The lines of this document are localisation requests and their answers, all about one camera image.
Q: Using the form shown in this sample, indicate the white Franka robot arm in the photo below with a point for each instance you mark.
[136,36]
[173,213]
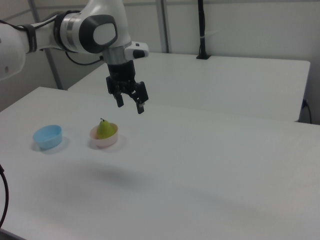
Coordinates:
[100,15]

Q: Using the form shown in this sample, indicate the black camera pole with clamp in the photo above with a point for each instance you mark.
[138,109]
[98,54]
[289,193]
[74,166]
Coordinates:
[202,30]

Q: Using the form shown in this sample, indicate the light blue bowl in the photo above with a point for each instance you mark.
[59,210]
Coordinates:
[48,140]

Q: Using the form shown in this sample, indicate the pink bowl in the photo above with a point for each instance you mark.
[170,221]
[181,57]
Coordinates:
[106,143]

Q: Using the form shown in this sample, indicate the green pear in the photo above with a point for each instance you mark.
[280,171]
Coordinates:
[105,131]

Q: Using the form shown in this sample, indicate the white side table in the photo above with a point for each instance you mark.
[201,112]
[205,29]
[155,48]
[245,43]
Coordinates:
[225,82]

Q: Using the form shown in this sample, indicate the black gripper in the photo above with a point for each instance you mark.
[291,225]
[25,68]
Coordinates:
[122,73]

